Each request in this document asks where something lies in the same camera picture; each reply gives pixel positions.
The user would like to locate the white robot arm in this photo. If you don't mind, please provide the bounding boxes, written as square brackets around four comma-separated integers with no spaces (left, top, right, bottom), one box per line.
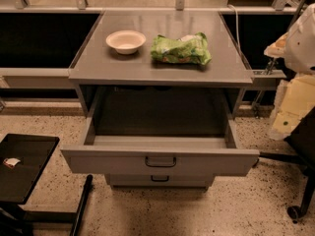
[264,4,315,140]

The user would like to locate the black lower drawer handle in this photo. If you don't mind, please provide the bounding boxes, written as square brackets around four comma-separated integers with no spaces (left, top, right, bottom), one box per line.
[151,175,169,183]

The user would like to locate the grey lower drawer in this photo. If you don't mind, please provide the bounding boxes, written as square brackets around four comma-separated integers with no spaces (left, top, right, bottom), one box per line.
[104,174,215,189]

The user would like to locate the grey drawer cabinet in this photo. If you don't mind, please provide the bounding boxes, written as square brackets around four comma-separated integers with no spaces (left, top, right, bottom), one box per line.
[68,10,256,191]

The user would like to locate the white bowl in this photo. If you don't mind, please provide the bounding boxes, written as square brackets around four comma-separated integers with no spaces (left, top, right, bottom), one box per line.
[105,30,147,55]

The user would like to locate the black drawer handle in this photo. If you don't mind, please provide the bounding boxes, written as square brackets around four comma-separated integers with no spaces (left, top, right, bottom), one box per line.
[145,156,177,168]
[151,175,169,183]

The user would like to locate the grey drawer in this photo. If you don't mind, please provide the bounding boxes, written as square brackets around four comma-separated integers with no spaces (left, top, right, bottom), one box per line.
[62,88,259,176]
[104,174,215,189]

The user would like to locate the black side table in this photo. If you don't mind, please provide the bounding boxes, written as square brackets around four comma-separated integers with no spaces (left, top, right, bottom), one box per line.
[0,134,93,236]

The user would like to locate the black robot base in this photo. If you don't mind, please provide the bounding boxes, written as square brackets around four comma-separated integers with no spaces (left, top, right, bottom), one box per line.
[259,108,315,220]

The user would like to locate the small white red sticker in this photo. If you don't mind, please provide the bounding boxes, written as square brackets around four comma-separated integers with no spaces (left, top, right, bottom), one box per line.
[3,158,21,168]

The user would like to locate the white cable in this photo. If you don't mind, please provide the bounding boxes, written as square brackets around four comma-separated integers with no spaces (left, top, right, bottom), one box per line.
[227,4,243,56]

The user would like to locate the metal diagonal rod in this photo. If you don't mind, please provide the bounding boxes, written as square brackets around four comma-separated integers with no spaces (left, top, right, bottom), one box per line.
[251,0,314,118]

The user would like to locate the grey top drawer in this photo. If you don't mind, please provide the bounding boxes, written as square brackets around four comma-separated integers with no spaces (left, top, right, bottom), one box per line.
[62,88,259,176]

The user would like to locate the black top drawer handle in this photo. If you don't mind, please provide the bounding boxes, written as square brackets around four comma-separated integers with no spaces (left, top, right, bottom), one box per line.
[145,156,177,168]

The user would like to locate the green chip bag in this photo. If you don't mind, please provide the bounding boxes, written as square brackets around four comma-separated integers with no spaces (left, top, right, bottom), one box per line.
[151,32,212,66]

